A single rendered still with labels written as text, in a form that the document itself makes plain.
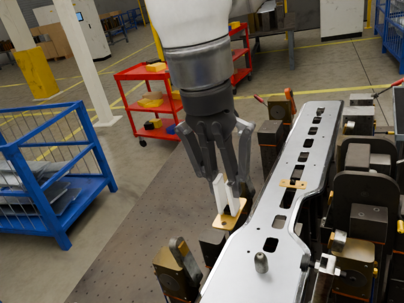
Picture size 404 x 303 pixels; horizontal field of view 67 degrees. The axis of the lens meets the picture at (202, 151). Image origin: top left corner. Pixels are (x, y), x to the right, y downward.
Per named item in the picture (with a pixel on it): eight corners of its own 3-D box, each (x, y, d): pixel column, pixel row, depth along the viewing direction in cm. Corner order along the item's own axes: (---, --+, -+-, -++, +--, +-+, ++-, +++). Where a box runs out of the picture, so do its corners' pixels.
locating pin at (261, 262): (258, 266, 76) (255, 246, 73) (270, 269, 75) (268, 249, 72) (254, 276, 74) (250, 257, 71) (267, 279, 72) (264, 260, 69)
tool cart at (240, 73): (229, 80, 551) (220, 23, 505) (254, 79, 527) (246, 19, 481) (208, 97, 493) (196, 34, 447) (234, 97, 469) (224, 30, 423)
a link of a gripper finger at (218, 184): (216, 183, 51) (211, 182, 51) (222, 215, 54) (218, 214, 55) (222, 172, 53) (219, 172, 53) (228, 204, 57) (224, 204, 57)
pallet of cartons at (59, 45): (79, 53, 1311) (66, 20, 1247) (68, 58, 1245) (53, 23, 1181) (56, 58, 1348) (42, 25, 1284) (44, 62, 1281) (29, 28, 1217)
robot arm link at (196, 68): (182, 36, 47) (190, 74, 49) (149, 52, 40) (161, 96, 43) (238, 28, 42) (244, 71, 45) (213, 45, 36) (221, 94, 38)
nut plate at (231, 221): (228, 197, 59) (228, 192, 59) (247, 199, 58) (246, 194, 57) (211, 227, 53) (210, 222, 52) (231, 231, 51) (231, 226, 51)
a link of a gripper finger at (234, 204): (230, 174, 53) (234, 174, 52) (237, 205, 56) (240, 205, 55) (223, 184, 50) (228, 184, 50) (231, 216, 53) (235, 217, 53)
